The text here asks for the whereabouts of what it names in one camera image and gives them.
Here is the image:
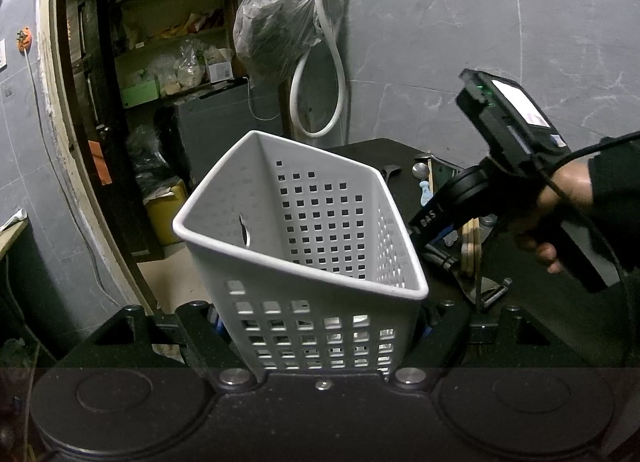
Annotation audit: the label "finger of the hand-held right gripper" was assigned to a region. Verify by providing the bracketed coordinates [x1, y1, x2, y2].
[406, 184, 469, 254]

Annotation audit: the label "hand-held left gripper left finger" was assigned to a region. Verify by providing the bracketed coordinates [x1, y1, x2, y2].
[65, 301, 257, 393]

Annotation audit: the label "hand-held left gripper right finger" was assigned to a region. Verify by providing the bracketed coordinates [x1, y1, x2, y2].
[387, 301, 586, 385]

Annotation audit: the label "dark green scissors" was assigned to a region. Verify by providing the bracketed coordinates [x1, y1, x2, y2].
[425, 244, 482, 304]

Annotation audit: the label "white perforated plastic basket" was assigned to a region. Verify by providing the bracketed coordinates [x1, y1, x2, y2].
[172, 130, 430, 383]

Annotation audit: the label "person's right forearm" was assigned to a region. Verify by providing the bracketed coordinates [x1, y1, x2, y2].
[587, 131, 640, 288]

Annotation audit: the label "person's right hand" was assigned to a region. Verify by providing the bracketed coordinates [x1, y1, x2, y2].
[514, 161, 596, 275]

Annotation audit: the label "metal peeler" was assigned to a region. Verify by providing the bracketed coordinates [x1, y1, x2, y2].
[472, 276, 514, 312]

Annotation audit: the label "yellow container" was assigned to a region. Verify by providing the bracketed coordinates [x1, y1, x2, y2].
[145, 179, 191, 245]

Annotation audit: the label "dark plastic bag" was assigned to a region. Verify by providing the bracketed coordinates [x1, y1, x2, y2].
[125, 124, 183, 198]

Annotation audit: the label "orange printed poster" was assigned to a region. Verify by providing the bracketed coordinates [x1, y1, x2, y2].
[87, 139, 112, 187]

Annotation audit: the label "grey cabinet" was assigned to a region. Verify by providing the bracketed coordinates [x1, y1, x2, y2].
[172, 82, 296, 193]

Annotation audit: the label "wooden side table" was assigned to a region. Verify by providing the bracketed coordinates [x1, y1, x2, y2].
[0, 209, 30, 263]

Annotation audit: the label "white tissue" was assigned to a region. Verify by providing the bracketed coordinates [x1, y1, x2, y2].
[0, 208, 27, 232]

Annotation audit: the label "green box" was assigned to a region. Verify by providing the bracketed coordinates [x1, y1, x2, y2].
[121, 79, 162, 109]

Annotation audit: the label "hanging clear plastic bag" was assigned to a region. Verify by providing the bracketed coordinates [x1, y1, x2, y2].
[233, 0, 323, 88]

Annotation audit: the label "white carton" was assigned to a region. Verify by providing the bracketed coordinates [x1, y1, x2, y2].
[206, 58, 235, 84]

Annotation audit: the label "clear bag of food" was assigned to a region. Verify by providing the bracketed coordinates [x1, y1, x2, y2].
[174, 41, 207, 89]

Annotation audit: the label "dark wooden door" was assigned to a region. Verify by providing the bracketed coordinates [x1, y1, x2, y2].
[52, 0, 166, 263]

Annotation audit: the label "white hose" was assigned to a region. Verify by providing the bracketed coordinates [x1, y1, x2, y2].
[290, 0, 351, 138]

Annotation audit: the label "thin white cable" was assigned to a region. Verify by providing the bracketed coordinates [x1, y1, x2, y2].
[245, 74, 283, 121]

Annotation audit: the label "beige door frame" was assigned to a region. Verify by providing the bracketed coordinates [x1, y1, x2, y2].
[35, 0, 156, 315]

